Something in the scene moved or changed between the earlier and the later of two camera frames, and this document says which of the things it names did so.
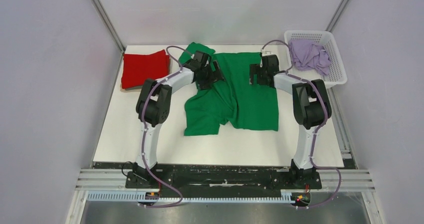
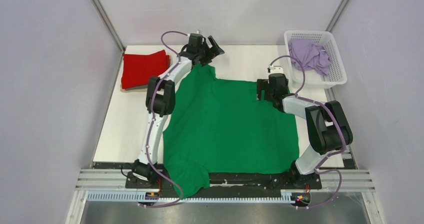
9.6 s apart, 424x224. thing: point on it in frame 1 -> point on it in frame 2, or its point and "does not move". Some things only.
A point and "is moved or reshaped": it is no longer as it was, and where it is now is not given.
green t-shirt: (234, 100) is moved or reshaped
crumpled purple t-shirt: (306, 53) does not move
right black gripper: (256, 69) -> (263, 84)
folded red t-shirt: (138, 68) does not move
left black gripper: (204, 85) -> (216, 50)
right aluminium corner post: (341, 6) does not move
